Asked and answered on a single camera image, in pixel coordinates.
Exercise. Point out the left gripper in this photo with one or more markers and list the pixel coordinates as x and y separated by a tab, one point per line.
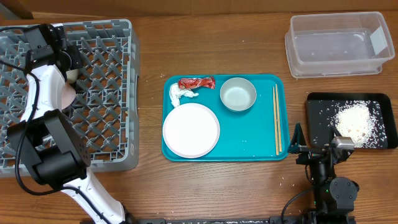
72	54

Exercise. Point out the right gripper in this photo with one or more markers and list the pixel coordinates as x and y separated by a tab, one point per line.
298	145

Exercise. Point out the white paper cup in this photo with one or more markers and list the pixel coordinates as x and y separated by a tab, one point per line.
72	75

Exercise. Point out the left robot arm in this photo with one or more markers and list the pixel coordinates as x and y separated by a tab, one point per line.
50	155

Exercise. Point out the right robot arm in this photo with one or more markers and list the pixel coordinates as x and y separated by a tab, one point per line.
333	196

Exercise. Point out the grey dishwasher rack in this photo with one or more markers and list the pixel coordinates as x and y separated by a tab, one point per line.
104	111

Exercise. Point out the pile of white rice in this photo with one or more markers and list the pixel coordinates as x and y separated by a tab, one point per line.
356	122

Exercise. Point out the right wooden chopstick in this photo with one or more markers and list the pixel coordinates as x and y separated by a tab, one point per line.
278	118

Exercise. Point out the wooden chopstick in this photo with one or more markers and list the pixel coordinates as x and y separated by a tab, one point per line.
278	118
275	122

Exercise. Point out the black plastic tray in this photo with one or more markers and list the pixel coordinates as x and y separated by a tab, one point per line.
321	108

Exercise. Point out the left wooden chopstick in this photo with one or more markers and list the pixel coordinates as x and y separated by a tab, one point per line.
275	122

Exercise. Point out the teal plastic tray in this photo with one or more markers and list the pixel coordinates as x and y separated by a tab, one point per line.
245	136

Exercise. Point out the grey-green bowl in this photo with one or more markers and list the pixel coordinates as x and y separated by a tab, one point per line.
238	94

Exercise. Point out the clear plastic container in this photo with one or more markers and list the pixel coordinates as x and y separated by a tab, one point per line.
338	44

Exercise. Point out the crumpled white tissue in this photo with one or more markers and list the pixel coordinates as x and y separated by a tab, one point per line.
175	94

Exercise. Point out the red snack wrapper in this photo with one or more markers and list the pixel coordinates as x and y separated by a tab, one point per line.
193	83

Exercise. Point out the large white plate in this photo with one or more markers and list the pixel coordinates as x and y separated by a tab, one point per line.
191	130

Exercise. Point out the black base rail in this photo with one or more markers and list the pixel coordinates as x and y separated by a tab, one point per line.
271	220

